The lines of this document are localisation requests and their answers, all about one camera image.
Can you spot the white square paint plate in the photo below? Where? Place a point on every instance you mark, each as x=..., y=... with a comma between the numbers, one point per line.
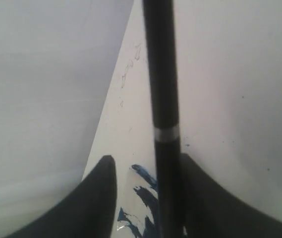
x=137, y=210

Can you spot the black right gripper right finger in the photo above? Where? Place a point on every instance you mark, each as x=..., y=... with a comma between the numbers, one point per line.
x=213, y=212

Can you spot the black paintbrush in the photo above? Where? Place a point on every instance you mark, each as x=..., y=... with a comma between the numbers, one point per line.
x=160, y=42

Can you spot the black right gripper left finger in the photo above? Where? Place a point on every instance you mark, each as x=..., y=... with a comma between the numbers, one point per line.
x=87, y=212

